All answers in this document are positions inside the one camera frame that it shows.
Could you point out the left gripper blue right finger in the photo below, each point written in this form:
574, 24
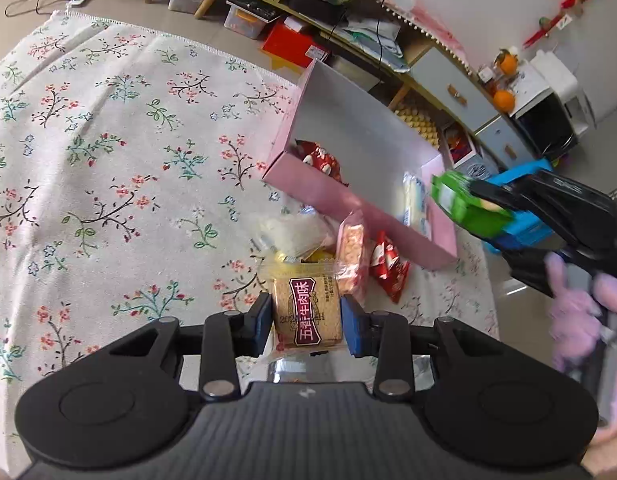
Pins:
357, 328

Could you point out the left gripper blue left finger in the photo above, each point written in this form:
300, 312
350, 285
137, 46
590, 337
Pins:
257, 324

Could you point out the beef jerky cracker packet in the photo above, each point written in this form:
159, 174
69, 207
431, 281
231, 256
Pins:
307, 312

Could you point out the silver cracker packet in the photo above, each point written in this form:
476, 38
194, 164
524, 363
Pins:
335, 365

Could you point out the red snack packet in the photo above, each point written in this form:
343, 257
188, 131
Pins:
314, 155
388, 267

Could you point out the pink rice cracker packet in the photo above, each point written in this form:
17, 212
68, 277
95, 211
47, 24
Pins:
352, 256

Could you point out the clear white bread packet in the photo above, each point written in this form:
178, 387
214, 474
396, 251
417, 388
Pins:
293, 236

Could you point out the blue white bread packet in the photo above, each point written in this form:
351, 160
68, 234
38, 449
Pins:
415, 204

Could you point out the green chips packet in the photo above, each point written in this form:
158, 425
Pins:
479, 217

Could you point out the yellow snack packet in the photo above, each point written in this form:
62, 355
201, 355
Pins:
319, 262

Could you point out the right hand purple glove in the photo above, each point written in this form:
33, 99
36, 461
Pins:
575, 326

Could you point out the blue plastic stool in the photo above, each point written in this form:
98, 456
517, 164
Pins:
526, 230

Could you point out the black microwave oven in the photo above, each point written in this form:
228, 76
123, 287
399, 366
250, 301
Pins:
551, 106

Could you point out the white patterned storage box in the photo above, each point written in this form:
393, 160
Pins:
465, 155

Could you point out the orange fruit lower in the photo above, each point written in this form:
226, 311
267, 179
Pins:
504, 101

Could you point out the orange fruit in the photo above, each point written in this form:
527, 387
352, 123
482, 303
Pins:
504, 101
507, 63

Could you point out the pink cardboard box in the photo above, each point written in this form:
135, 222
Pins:
374, 149

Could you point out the orange fruit upper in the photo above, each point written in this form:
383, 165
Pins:
507, 63

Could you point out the floral table cloth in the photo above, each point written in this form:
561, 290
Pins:
131, 165

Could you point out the yellow egg tray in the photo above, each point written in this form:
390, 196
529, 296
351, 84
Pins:
420, 121

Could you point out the red shoe box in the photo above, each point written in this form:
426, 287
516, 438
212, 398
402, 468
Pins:
296, 50

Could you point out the clear bin under cabinet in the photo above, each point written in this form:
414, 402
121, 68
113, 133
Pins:
250, 18

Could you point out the wooden tv cabinet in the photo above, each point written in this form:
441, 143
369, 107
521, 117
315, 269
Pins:
376, 32

